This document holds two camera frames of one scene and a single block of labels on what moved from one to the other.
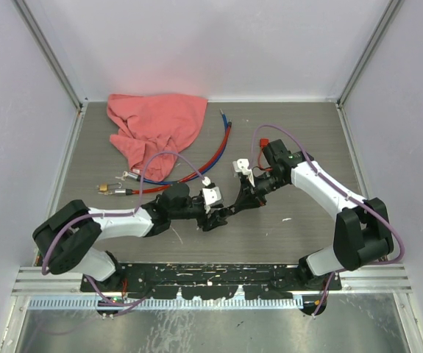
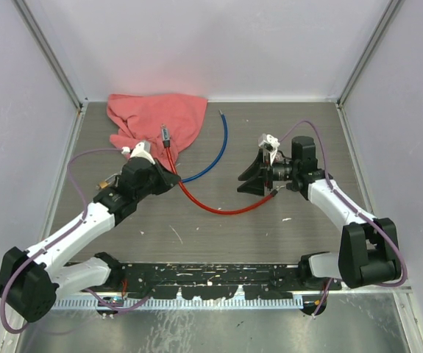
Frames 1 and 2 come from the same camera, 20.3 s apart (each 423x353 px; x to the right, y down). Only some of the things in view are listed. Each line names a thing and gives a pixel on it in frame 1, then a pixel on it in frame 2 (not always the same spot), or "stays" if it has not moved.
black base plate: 199,282 stays
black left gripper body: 210,219 to 155,180
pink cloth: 148,125 stays
